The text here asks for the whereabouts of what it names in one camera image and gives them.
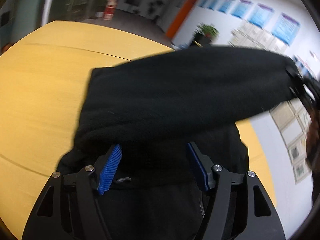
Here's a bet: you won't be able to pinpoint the black fleece zip jacket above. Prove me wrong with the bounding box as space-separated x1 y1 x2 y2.
57 46 295 239

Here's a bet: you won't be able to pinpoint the operator right hand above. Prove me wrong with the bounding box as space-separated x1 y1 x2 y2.
306 110 319 173

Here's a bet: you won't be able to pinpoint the potted green plant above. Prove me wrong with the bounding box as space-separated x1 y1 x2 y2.
193 23 219 46

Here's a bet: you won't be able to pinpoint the red white stacked boxes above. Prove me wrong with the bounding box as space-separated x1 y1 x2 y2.
103 0 117 21

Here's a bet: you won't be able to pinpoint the wall television screen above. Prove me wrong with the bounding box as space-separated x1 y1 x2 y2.
125 0 142 7

